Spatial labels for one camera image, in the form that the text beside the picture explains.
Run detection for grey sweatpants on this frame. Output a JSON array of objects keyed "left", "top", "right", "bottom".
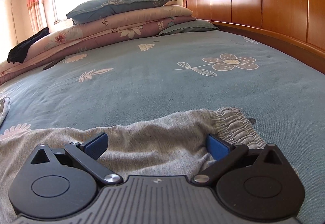
[{"left": 1, "top": 107, "right": 266, "bottom": 223}]

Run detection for blue floral bed sheet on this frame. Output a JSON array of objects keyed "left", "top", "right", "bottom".
[{"left": 1, "top": 31, "right": 324, "bottom": 223}]

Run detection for black smartphone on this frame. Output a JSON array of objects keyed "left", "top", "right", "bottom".
[{"left": 42, "top": 57, "right": 66, "bottom": 70}]

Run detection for pink floral folded quilt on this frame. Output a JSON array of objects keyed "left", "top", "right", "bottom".
[{"left": 1, "top": 5, "right": 196, "bottom": 84}]

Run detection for black garment on quilt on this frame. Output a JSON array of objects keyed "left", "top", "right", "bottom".
[{"left": 7, "top": 27, "right": 50, "bottom": 64}]

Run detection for orange wooden headboard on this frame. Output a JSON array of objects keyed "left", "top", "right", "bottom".
[{"left": 183, "top": 0, "right": 324, "bottom": 72}]

